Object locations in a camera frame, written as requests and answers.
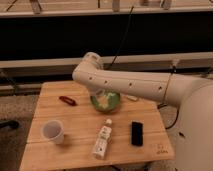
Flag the white plastic bottle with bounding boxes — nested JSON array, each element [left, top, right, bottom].
[[92, 119, 112, 159]]

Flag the black chair base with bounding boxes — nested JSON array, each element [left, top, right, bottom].
[[0, 120, 19, 129]]

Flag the blue and black floor cables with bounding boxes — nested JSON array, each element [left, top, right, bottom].
[[157, 103, 181, 131]]

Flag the black hanging cable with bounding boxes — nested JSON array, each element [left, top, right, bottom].
[[105, 4, 135, 70]]

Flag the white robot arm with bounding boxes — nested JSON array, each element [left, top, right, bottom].
[[72, 52, 213, 171]]

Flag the green ceramic bowl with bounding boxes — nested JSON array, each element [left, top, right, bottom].
[[90, 92, 120, 112]]

